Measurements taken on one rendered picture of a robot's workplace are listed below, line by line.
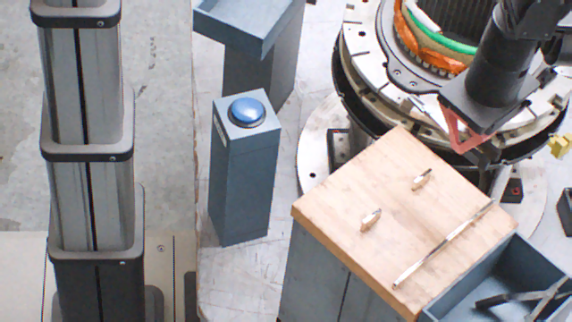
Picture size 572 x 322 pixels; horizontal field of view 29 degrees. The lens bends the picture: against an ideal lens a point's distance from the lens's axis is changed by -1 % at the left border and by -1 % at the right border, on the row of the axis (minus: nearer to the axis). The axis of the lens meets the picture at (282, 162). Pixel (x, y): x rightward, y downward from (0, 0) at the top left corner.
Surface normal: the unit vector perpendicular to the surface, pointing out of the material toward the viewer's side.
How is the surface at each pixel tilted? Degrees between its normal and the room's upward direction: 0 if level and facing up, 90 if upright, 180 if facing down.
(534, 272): 90
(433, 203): 0
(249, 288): 0
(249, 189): 90
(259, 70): 90
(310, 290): 90
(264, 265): 0
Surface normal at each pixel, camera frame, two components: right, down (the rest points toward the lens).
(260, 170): 0.36, 0.76
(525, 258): -0.72, 0.51
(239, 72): -0.46, 0.68
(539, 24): 0.07, 0.80
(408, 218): 0.08, -0.60
